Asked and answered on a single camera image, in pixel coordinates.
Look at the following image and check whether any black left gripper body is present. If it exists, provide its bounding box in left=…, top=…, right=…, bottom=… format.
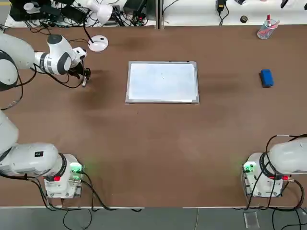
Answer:
left=68, top=59, right=85, bottom=74

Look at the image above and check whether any blue plastic eraser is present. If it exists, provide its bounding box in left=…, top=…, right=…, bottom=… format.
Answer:
left=260, top=69, right=275, bottom=88

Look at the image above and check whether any silver framed whiteboard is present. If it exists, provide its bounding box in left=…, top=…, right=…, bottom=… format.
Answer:
left=124, top=60, right=200, bottom=104

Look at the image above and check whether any white desk lamp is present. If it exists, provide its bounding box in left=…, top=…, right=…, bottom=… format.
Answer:
left=83, top=0, right=113, bottom=52

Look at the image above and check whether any black electronics box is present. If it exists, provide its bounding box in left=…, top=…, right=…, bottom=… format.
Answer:
left=61, top=5, right=86, bottom=24

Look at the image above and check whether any small circuit board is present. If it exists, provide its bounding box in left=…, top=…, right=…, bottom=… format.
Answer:
left=133, top=14, right=147, bottom=26

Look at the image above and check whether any black finned power supply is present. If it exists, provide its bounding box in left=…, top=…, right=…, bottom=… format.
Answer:
left=123, top=0, right=147, bottom=17

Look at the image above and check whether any clear plastic pen cup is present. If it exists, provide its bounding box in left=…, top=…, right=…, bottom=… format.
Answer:
left=257, top=20, right=277, bottom=40

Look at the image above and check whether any grey floor plate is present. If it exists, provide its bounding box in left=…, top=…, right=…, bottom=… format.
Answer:
left=243, top=212, right=260, bottom=228

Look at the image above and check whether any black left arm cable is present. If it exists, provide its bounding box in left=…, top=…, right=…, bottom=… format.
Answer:
left=0, top=49, right=85, bottom=184

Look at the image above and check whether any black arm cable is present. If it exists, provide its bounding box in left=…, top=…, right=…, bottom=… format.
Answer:
left=261, top=135, right=307, bottom=183
left=0, top=49, right=85, bottom=184

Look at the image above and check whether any aluminium frame post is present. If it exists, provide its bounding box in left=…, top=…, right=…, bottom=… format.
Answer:
left=154, top=0, right=166, bottom=30

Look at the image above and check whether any black left base cable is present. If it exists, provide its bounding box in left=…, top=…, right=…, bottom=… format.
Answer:
left=79, top=171, right=144, bottom=213

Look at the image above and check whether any black base cable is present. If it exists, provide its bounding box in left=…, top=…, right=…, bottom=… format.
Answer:
left=79, top=171, right=144, bottom=213
left=283, top=178, right=307, bottom=211

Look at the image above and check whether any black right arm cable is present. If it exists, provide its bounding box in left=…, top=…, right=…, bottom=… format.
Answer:
left=261, top=135, right=307, bottom=183

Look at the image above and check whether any black right base cable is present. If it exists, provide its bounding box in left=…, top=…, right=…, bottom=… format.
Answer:
left=283, top=178, right=307, bottom=211

